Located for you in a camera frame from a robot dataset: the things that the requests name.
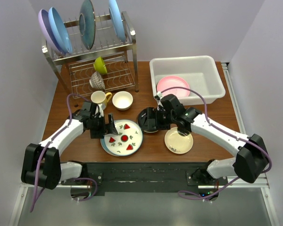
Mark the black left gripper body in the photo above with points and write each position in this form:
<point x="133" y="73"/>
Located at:
<point x="97" y="128"/>

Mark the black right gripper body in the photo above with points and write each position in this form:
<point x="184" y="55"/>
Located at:
<point x="164" y="119"/>

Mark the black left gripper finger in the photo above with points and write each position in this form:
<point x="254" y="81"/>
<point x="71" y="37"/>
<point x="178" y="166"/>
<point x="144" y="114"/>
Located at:
<point x="111" y="124"/>
<point x="112" y="130"/>

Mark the watermelon pattern plate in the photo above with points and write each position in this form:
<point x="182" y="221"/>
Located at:
<point x="130" y="137"/>

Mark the pink plate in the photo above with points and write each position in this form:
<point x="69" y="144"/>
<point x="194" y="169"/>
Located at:
<point x="173" y="81"/>

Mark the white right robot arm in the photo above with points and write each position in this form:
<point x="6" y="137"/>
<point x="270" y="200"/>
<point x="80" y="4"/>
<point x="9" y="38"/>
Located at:
<point x="250" y="156"/>

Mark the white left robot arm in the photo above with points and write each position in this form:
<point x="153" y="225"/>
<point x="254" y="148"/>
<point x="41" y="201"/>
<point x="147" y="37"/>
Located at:
<point x="42" y="166"/>

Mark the white plastic bin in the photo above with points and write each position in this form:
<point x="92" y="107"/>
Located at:
<point x="200" y="72"/>

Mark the black glossy plate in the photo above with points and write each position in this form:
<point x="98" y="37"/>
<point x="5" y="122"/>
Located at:
<point x="141" y="122"/>

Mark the light blue bottom plate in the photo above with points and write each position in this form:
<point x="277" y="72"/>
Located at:
<point x="108" y="143"/>

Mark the yellow mug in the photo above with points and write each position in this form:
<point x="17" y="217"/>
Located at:
<point x="100" y="97"/>

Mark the white bowl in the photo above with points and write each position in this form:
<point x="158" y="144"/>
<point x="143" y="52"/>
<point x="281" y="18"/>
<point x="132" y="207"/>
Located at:
<point x="122" y="100"/>

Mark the cream plate with black patch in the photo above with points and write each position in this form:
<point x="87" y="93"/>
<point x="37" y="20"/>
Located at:
<point x="178" y="142"/>

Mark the patterned ceramic bowl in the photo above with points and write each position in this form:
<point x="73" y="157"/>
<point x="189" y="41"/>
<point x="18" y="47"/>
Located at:
<point x="96" y="81"/>

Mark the steel dish rack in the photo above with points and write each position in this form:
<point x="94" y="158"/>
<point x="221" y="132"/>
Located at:
<point x="74" y="70"/>

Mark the green bowl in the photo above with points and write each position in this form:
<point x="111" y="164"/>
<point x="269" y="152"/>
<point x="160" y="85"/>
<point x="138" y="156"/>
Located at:
<point x="99" y="65"/>

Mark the dark teal plate in rack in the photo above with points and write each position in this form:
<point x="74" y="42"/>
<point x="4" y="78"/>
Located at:
<point x="87" y="24"/>

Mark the light blue plate in rack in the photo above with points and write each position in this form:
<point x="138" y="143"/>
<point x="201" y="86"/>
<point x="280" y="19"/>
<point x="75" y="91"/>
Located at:
<point x="117" y="20"/>

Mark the lilac plate in rack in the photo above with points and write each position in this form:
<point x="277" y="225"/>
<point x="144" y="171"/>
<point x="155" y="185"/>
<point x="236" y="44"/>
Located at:
<point x="43" y="19"/>

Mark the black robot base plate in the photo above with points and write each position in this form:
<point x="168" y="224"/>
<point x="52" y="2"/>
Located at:
<point x="151" y="177"/>

